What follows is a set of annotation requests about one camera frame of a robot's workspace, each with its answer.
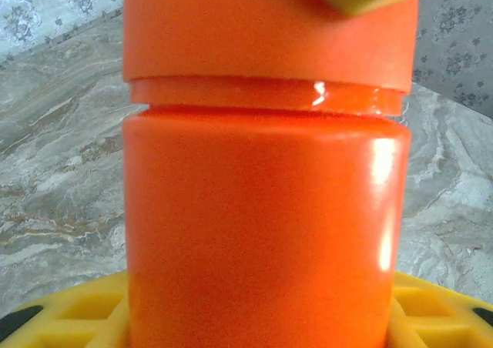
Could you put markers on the orange pill bottle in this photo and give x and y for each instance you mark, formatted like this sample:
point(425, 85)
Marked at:
point(262, 217)

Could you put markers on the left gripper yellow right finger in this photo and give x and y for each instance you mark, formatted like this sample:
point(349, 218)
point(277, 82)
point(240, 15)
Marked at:
point(435, 317)

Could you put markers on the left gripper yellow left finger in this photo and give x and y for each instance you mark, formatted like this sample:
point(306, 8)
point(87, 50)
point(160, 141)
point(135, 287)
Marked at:
point(69, 321)

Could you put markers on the orange bottle cap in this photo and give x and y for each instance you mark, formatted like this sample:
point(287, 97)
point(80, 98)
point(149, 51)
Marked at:
point(231, 28)

